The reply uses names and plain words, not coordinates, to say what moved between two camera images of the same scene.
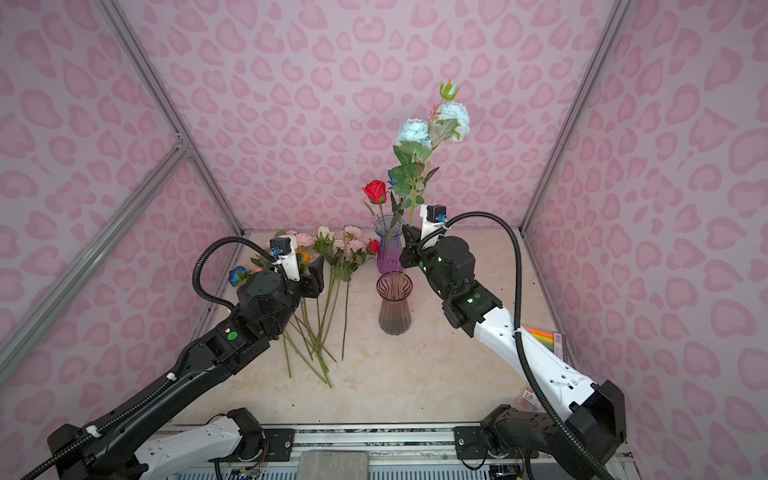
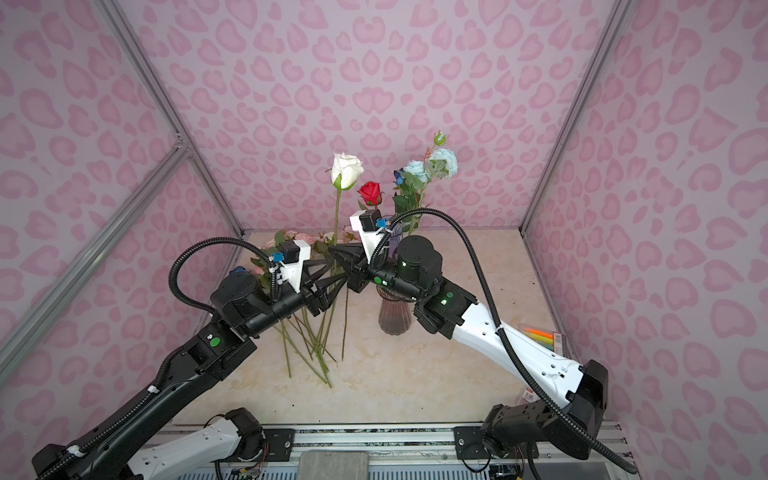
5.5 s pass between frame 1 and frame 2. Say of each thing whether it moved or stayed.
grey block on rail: stayed
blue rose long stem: moved
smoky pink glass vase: stayed
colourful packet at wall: stayed
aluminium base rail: stayed
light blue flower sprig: moved
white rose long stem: moved
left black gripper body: moved
